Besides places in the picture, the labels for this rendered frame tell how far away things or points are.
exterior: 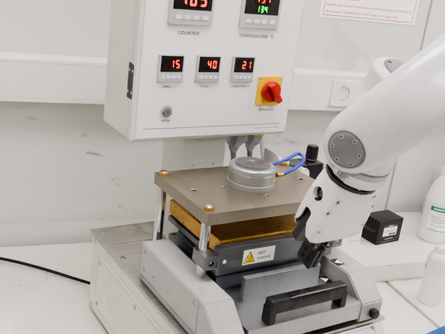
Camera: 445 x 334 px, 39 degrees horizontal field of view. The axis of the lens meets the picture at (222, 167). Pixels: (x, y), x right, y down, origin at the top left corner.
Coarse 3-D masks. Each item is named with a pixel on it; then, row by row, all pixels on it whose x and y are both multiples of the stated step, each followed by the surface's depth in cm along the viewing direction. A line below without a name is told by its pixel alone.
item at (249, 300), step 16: (272, 272) 99; (288, 272) 100; (304, 272) 102; (240, 288) 97; (256, 288) 98; (272, 288) 99; (288, 288) 101; (240, 304) 96; (256, 304) 97; (320, 304) 99; (352, 304) 100; (240, 320) 92; (256, 320) 93; (288, 320) 94; (304, 320) 95; (320, 320) 97; (336, 320) 99
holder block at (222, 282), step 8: (176, 232) 112; (176, 240) 109; (184, 248) 107; (192, 248) 107; (280, 264) 105; (288, 264) 106; (296, 264) 107; (208, 272) 100; (240, 272) 101; (248, 272) 102; (256, 272) 102; (216, 280) 98; (224, 280) 99; (232, 280) 100; (240, 280) 101; (224, 288) 100
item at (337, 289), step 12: (312, 288) 95; (324, 288) 96; (336, 288) 97; (276, 300) 91; (288, 300) 92; (300, 300) 93; (312, 300) 95; (324, 300) 96; (336, 300) 99; (264, 312) 92; (276, 312) 91
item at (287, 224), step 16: (176, 208) 107; (176, 224) 108; (192, 224) 103; (224, 224) 102; (240, 224) 103; (256, 224) 103; (272, 224) 104; (288, 224) 105; (192, 240) 103; (224, 240) 96; (240, 240) 98
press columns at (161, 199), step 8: (160, 192) 106; (160, 200) 106; (160, 208) 107; (160, 216) 107; (160, 224) 108; (160, 232) 108; (208, 232) 94; (200, 240) 95; (208, 240) 95; (200, 248) 95; (208, 248) 95; (200, 272) 96
